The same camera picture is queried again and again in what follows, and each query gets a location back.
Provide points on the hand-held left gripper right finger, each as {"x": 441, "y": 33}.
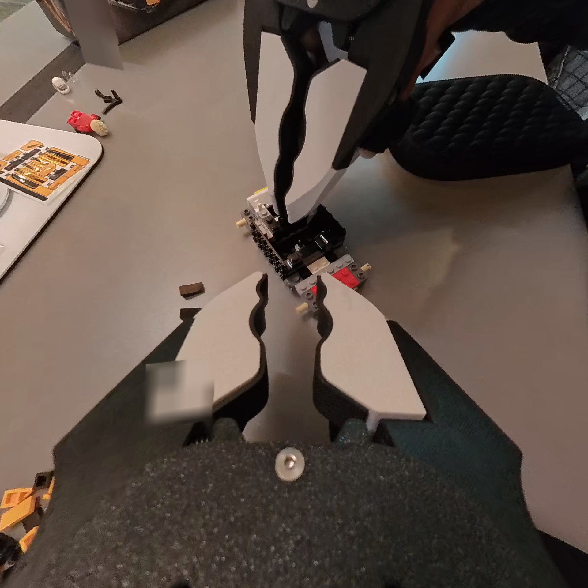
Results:
{"x": 367, "y": 358}

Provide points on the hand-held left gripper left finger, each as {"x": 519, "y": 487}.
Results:
{"x": 229, "y": 330}

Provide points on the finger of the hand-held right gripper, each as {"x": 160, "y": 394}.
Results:
{"x": 330, "y": 128}
{"x": 271, "y": 115}

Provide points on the toy brick car chassis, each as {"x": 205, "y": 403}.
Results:
{"x": 298, "y": 248}

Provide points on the person's right forearm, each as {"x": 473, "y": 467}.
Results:
{"x": 519, "y": 18}

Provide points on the grey desk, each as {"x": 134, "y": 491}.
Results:
{"x": 160, "y": 206}

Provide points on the person's right hand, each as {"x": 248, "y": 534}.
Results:
{"x": 443, "y": 18}

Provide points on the black office chair seat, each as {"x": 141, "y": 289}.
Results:
{"x": 482, "y": 128}

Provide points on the black toy set box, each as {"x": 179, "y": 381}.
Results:
{"x": 151, "y": 23}

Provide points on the small black angular toy part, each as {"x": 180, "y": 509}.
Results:
{"x": 112, "y": 97}

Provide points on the dark quilted jacket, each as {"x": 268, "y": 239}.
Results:
{"x": 569, "y": 73}

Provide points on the red toy minifigure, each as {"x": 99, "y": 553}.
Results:
{"x": 80, "y": 120}

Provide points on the white round lego piece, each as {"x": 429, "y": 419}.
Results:
{"x": 60, "y": 85}

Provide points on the white rounded mat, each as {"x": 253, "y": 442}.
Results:
{"x": 27, "y": 229}

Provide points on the orange black sticker sheet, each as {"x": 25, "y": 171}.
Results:
{"x": 41, "y": 165}

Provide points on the pile of orange black bricks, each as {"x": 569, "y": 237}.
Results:
{"x": 18, "y": 505}

